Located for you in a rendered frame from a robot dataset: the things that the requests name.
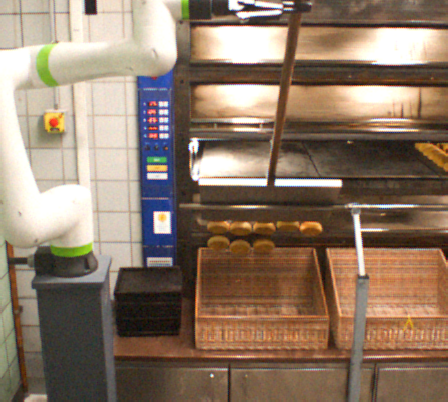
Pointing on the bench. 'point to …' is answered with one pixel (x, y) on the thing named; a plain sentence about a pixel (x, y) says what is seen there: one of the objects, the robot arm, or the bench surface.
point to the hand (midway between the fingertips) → (296, 1)
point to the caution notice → (162, 222)
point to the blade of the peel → (322, 188)
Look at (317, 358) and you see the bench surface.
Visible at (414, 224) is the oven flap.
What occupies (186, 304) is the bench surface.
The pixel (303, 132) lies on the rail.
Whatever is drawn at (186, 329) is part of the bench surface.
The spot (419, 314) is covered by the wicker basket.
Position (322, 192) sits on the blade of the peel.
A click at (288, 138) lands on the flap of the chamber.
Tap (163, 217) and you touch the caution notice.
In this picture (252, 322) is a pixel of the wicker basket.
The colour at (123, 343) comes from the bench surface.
